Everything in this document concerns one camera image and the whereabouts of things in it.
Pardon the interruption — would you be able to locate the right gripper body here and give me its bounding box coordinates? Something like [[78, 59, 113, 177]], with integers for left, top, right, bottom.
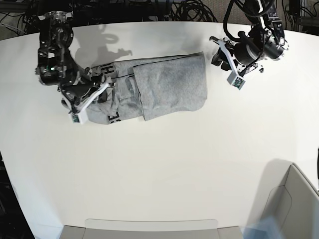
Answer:
[[59, 77, 116, 115]]

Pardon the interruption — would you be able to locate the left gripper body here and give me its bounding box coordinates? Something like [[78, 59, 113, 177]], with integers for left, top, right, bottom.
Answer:
[[209, 31, 264, 77]]

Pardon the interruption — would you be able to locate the grey T-shirt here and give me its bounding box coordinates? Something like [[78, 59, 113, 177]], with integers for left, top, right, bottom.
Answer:
[[86, 52, 207, 124]]

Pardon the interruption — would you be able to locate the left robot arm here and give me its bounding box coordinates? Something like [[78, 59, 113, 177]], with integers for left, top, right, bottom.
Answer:
[[221, 0, 288, 77]]

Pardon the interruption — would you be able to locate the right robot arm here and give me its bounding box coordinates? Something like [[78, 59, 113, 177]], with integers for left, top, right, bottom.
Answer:
[[35, 11, 116, 116]]

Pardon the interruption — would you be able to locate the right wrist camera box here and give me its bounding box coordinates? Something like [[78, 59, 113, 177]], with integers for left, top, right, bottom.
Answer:
[[68, 111, 88, 124]]

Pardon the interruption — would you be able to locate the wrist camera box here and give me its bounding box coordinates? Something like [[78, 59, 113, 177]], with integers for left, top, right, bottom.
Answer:
[[227, 72, 246, 90], [68, 111, 88, 124]]

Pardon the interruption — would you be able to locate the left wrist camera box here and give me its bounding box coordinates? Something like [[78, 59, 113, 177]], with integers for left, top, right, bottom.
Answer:
[[227, 72, 246, 90]]

